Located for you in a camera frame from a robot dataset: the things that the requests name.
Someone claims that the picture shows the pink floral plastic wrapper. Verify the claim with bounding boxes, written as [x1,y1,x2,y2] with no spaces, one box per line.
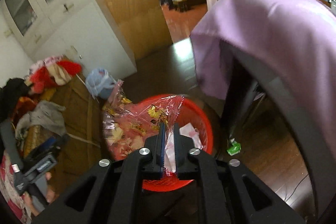
[102,80,184,161]

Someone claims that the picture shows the red plastic trash basket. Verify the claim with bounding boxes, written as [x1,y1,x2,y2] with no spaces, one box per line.
[131,94,214,192]

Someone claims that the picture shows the person's left hand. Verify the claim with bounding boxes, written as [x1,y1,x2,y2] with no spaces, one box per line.
[23,172,59,217]

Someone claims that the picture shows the green crumpled wrapper on floor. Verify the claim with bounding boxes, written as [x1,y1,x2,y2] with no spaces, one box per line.
[227,138,242,156]

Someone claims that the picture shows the pile of clothes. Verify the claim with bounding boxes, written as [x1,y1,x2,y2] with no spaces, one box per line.
[1,56,82,153]

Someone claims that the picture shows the white plastic bag on floor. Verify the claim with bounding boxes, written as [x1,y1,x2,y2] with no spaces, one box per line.
[85,68,116,100]

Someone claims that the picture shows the white cabinet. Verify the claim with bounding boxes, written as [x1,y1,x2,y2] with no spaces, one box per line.
[1,0,137,79]

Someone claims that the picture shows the purple tablecloth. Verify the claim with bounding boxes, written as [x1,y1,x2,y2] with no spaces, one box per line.
[190,0,335,152]

